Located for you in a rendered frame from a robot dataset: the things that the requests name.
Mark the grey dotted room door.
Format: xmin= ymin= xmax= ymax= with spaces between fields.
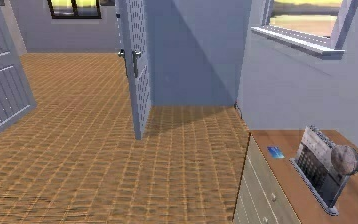
xmin=115 ymin=0 xmax=153 ymax=141

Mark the blue card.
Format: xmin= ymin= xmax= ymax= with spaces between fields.
xmin=266 ymin=145 xmax=286 ymax=160

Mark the wooden top chest of drawers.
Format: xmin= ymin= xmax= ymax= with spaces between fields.
xmin=232 ymin=129 xmax=358 ymax=224

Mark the black framed window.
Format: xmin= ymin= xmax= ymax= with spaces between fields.
xmin=46 ymin=0 xmax=102 ymax=20

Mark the grey open laptop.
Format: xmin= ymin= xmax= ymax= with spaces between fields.
xmin=289 ymin=125 xmax=352 ymax=217

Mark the grey framed window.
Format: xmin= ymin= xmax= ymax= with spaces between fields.
xmin=251 ymin=0 xmax=358 ymax=61

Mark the grey round pan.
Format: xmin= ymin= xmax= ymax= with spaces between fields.
xmin=330 ymin=144 xmax=358 ymax=183

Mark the grey panelled room door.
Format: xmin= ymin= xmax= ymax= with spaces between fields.
xmin=0 ymin=0 xmax=38 ymax=141

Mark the grey door handle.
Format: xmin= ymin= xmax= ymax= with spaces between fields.
xmin=131 ymin=50 xmax=143 ymax=79
xmin=117 ymin=49 xmax=129 ymax=78

